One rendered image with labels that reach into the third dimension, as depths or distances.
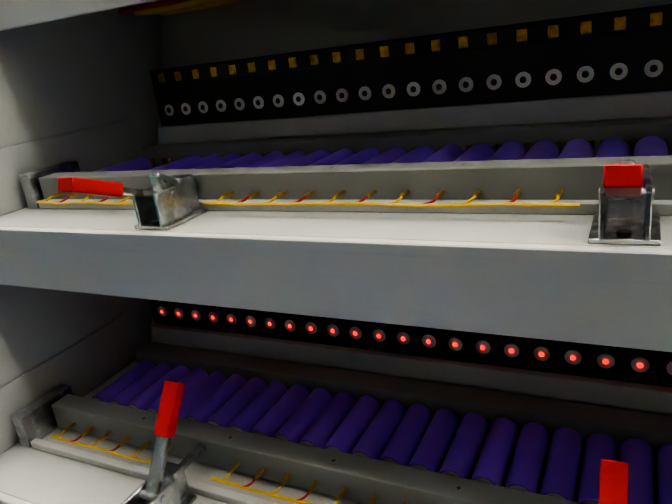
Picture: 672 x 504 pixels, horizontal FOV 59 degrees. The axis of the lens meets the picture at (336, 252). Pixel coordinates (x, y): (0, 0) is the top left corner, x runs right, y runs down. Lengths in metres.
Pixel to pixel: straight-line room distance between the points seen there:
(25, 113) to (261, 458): 0.34
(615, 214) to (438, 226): 0.08
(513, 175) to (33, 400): 0.43
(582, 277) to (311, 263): 0.13
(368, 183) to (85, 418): 0.31
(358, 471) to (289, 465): 0.05
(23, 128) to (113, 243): 0.18
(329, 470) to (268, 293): 0.13
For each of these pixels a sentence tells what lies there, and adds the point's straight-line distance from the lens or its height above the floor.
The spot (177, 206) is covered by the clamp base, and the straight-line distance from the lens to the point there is 0.39.
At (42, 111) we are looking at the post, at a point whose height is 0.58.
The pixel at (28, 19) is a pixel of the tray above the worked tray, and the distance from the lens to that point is 0.52.
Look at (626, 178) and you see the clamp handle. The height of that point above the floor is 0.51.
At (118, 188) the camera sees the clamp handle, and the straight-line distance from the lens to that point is 0.36.
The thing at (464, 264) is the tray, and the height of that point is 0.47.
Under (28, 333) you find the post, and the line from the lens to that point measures 0.57.
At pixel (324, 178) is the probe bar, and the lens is 0.36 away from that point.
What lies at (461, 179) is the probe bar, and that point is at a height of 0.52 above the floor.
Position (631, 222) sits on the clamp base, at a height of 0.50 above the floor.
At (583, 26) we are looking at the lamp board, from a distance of 0.45.
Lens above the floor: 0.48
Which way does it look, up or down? 1 degrees down
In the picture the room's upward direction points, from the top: 2 degrees clockwise
